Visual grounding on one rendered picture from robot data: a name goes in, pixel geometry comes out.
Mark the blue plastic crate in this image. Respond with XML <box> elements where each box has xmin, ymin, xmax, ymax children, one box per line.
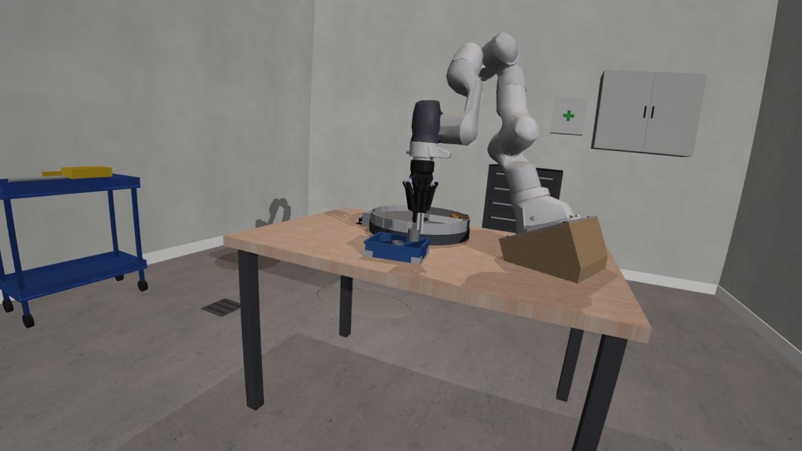
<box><xmin>363</xmin><ymin>232</ymin><xmax>430</xmax><ymax>264</ymax></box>

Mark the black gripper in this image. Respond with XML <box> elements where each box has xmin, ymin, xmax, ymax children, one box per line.
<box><xmin>403</xmin><ymin>160</ymin><xmax>439</xmax><ymax>233</ymax></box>

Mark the grey round turning table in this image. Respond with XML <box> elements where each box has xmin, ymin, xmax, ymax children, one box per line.
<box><xmin>356</xmin><ymin>205</ymin><xmax>470</xmax><ymax>246</ymax></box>

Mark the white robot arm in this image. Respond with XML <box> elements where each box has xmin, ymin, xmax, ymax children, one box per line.
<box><xmin>406</xmin><ymin>33</ymin><xmax>581</xmax><ymax>234</ymax></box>

